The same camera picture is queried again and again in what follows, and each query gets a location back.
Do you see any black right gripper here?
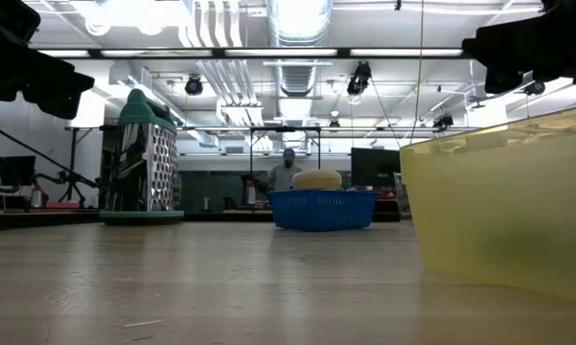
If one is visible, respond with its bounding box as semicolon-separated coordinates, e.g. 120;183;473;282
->
462;2;576;95

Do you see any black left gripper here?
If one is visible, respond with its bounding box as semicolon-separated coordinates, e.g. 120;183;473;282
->
0;40;96;121

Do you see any yellow translucent plastic bin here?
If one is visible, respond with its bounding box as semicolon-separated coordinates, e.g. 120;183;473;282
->
400;104;576;303

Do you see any white iced sprinkled toy donut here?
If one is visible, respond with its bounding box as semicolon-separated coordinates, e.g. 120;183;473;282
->
290;168;344;192

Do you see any small black monitor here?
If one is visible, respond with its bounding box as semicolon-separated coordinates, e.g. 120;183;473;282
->
0;155;36;188

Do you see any clear plastic container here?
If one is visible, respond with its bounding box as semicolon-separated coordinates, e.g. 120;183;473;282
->
392;171;404;221

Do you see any overhead LED light bar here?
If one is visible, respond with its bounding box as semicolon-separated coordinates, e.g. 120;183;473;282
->
28;46;471;60

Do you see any blue plastic slotted basket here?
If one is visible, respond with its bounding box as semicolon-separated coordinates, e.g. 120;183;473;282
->
266;189;379;233

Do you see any person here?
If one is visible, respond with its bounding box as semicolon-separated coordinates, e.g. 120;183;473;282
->
266;147;304;193

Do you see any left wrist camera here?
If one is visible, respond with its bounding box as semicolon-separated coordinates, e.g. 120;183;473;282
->
0;0;42;44

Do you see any black overhead camera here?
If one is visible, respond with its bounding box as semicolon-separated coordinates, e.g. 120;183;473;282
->
346;60;373;97

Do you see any teal handled metal box grater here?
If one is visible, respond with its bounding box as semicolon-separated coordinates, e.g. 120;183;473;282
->
99;88;186;226

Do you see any silver ventilation duct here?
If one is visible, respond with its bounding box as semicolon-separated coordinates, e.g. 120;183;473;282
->
266;0;334;97

